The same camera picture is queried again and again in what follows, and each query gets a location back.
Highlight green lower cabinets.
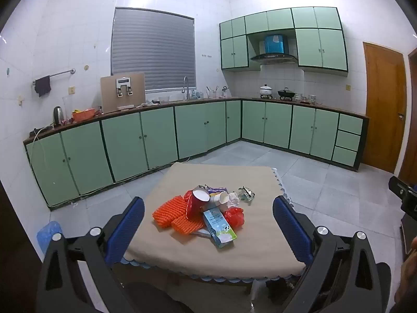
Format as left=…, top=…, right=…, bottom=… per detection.
left=23, top=97, right=371, bottom=210

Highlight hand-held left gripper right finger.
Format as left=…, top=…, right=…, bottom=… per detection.
left=272, top=196, right=391, bottom=313

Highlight white plastic wrap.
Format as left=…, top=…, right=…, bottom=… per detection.
left=227, top=192, right=242, bottom=210

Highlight dark towel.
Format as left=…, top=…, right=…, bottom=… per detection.
left=34, top=75, right=52, bottom=98

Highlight wooden board with dispenser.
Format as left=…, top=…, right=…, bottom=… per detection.
left=100, top=72, right=146, bottom=113

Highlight white wall-mount dispenser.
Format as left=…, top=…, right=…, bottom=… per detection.
left=115, top=76, right=134, bottom=98

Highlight green cabinets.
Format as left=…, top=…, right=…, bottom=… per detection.
left=23, top=97, right=371, bottom=210
left=219, top=6, right=349, bottom=78

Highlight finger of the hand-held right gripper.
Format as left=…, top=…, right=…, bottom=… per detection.
left=388, top=176, right=417, bottom=203

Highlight blue plastic bag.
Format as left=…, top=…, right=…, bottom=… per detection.
left=36, top=220, right=63, bottom=255

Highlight red paper cup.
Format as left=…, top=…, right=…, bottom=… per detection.
left=185, top=187, right=210, bottom=220

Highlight small orange foam net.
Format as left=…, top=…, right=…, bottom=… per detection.
left=171, top=214, right=204, bottom=235

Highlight table with beige cloth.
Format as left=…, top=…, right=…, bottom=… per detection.
left=121, top=162, right=307, bottom=282

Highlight black wok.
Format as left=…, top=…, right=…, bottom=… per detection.
left=277, top=87, right=296, bottom=101

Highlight large orange foam net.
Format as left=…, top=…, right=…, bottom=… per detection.
left=152, top=195, right=188, bottom=229

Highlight group of glass jars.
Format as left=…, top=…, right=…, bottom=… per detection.
left=295, top=93, right=319, bottom=105

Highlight grey window blind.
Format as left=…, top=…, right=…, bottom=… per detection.
left=110, top=7, right=198, bottom=94

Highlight person's right forearm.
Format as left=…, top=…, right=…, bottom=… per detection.
left=394, top=238, right=417, bottom=305

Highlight green foil wrapper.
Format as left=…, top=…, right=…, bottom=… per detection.
left=237, top=185, right=256, bottom=203

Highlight red plastic bag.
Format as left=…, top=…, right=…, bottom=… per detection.
left=223, top=207, right=245, bottom=227

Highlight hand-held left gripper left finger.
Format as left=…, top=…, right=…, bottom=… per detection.
left=36, top=196, right=145, bottom=313

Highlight white paper cup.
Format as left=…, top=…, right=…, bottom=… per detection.
left=208, top=190, right=229, bottom=208

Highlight wooden door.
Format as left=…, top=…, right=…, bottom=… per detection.
left=361, top=41, right=408, bottom=174

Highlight green upper cabinets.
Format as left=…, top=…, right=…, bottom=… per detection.
left=219, top=6, right=349, bottom=78

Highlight range hood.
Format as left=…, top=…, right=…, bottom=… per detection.
left=250, top=33, right=299, bottom=65

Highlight blue white milk carton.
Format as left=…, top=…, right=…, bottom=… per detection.
left=202, top=209, right=238, bottom=249

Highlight orange plastic basket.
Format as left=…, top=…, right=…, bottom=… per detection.
left=71, top=108, right=97, bottom=123

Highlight metal towel bar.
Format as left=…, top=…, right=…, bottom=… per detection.
left=32, top=68, right=76, bottom=86

